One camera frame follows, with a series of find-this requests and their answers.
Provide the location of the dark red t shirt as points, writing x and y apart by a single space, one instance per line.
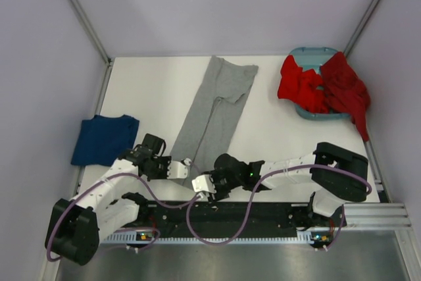
345 92

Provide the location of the folded blue t shirt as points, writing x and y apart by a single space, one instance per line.
103 138

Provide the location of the right aluminium corner post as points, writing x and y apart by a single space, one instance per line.
361 26

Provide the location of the teal plastic basket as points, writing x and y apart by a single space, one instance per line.
313 58

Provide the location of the left aluminium corner post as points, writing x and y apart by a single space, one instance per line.
89 30

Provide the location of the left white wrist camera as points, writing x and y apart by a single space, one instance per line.
179 169

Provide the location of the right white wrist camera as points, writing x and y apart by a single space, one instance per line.
203 186

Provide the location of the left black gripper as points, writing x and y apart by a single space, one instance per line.
166 160

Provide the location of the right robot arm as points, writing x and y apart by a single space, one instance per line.
340 174

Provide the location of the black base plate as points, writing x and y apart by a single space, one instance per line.
223 219

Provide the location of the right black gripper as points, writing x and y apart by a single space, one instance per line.
219 194

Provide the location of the aluminium frame rail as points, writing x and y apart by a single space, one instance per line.
377 216

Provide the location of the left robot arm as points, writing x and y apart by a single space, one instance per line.
77 226

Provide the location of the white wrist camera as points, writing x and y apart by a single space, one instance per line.
179 169
203 186

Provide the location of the grey t shirt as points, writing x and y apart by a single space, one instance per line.
213 116

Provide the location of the aluminium corner post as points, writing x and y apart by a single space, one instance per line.
89 30
361 26

